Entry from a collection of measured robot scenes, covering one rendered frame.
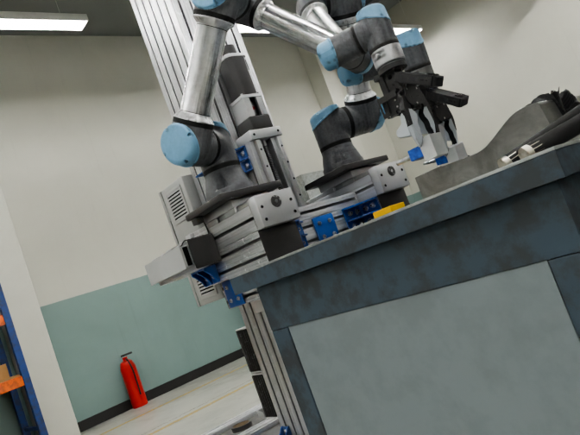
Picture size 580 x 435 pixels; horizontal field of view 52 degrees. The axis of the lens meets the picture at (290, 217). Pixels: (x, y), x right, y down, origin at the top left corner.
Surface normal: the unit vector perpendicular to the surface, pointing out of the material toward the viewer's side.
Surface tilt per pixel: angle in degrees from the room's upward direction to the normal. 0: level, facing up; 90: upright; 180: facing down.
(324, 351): 90
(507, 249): 90
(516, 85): 90
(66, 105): 90
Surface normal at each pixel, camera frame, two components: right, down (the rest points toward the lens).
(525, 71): -0.71, 0.20
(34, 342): 0.61, -0.29
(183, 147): -0.43, 0.19
